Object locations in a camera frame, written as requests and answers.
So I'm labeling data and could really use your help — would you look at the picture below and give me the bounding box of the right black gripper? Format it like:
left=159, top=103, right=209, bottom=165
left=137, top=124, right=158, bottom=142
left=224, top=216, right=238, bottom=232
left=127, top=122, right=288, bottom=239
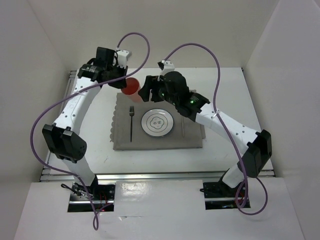
left=137, top=75, right=178, bottom=106

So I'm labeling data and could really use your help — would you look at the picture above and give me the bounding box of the red plastic cup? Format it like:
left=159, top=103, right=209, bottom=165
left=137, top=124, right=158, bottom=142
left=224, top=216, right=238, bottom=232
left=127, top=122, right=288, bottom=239
left=121, top=77, right=142, bottom=103

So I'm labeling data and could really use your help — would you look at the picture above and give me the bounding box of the dark metal fork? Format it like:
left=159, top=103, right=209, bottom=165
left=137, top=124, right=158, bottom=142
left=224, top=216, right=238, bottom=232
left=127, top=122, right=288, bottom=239
left=129, top=105, right=135, bottom=142

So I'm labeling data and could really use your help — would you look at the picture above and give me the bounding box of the white patterned plate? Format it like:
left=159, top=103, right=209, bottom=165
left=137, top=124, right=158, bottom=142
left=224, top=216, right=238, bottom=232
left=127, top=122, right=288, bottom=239
left=140, top=108, right=174, bottom=138

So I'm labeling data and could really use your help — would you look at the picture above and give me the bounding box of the grey cloth placemat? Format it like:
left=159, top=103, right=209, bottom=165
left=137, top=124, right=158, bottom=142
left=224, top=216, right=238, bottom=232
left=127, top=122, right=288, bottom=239
left=110, top=93, right=206, bottom=151

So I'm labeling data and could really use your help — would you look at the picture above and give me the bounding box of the grey table knife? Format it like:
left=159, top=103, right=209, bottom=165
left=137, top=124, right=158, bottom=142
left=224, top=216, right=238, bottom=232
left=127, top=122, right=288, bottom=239
left=181, top=116, right=185, bottom=138

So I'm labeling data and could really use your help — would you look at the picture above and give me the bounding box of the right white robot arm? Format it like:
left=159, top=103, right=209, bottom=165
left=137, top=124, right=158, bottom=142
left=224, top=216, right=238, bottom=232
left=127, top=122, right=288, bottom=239
left=138, top=71, right=272, bottom=196

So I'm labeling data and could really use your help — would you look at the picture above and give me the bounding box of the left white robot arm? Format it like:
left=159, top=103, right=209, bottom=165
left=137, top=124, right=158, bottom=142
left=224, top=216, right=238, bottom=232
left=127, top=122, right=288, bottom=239
left=42, top=47, right=131, bottom=200

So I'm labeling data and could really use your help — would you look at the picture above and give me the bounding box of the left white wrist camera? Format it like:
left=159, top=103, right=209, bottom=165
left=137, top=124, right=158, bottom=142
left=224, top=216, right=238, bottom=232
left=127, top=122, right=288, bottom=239
left=116, top=48, right=132, bottom=69

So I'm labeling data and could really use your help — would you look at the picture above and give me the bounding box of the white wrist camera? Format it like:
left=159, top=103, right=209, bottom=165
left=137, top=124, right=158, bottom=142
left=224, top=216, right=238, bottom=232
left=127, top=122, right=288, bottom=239
left=116, top=48, right=132, bottom=69
left=157, top=59, right=175, bottom=76

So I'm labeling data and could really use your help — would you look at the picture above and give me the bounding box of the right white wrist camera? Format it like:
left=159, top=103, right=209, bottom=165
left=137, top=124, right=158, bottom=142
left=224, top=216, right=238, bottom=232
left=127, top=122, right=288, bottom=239
left=157, top=59, right=175, bottom=76

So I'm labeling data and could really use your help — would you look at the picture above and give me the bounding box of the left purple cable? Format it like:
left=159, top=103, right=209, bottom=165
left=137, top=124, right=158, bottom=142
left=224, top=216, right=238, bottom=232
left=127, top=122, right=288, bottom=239
left=29, top=32, right=151, bottom=231

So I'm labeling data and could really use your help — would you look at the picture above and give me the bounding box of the purple cable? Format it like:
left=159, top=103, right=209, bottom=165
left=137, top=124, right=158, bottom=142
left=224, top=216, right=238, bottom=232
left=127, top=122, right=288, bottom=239
left=29, top=32, right=151, bottom=231
left=163, top=43, right=268, bottom=216

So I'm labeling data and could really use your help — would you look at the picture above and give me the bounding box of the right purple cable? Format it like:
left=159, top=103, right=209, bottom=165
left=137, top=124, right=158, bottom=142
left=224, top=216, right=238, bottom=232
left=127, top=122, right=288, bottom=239
left=163, top=43, right=268, bottom=216

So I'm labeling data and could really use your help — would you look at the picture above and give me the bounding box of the aluminium front rail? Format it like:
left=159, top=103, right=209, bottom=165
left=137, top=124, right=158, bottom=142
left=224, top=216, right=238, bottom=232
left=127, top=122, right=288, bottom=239
left=39, top=169, right=275, bottom=187

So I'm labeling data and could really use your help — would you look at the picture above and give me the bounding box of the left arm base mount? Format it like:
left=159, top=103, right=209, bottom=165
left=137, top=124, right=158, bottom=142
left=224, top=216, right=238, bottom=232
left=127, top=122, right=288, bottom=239
left=60, top=183, right=116, bottom=213

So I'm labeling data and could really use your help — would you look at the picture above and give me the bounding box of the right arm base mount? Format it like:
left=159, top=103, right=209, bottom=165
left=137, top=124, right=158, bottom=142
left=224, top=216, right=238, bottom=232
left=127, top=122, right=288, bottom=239
left=199, top=182, right=237, bottom=210

